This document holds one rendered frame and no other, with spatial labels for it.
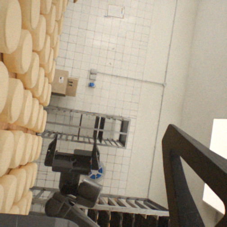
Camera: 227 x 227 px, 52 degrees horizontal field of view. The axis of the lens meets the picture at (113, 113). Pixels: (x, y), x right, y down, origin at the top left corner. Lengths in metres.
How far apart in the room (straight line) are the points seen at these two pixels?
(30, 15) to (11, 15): 0.07
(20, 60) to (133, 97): 4.27
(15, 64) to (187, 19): 5.03
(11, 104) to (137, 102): 4.30
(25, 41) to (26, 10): 0.03
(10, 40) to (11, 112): 0.08
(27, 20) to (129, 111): 4.23
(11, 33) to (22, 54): 0.05
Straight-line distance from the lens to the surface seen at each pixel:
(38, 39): 0.35
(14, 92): 0.27
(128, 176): 4.62
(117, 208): 1.77
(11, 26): 0.24
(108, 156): 4.47
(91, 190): 0.69
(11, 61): 0.28
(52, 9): 0.44
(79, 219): 0.70
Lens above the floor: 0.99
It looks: 8 degrees up
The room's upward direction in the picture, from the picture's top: 99 degrees clockwise
